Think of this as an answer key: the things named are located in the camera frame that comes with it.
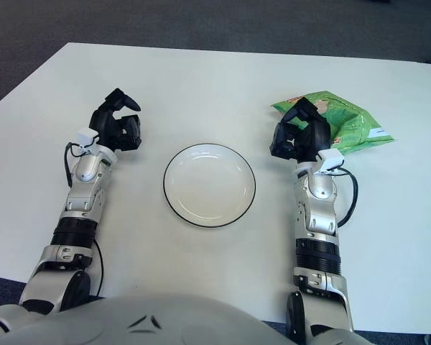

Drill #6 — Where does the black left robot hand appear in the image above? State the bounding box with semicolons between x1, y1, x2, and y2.
88;88;144;152

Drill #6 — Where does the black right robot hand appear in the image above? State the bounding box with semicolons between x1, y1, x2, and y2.
268;96;331;162

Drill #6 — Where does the green snack chips bag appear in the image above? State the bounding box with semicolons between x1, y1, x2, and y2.
271;90;396;155

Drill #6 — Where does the white plate with black rim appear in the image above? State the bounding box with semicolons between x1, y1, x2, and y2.
162;142;256;228

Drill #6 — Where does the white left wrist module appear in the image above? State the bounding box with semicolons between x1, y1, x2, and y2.
77;127;100;148

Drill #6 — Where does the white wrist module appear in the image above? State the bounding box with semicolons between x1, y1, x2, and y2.
318;149;346;172
77;127;100;148

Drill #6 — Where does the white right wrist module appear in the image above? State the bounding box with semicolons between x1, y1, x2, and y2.
318;149;346;172

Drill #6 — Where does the grey robot torso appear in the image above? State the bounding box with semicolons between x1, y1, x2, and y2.
0;293;378;345

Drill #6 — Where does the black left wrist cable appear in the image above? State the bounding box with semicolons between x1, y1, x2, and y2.
63;142;94;188

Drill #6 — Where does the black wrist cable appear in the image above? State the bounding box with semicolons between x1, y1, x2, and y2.
63;142;94;188
332;167;360;228

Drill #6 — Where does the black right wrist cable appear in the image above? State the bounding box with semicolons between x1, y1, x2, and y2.
332;167;360;228

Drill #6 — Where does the thin black left elbow cable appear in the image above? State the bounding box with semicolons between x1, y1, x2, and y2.
93;240;105;298

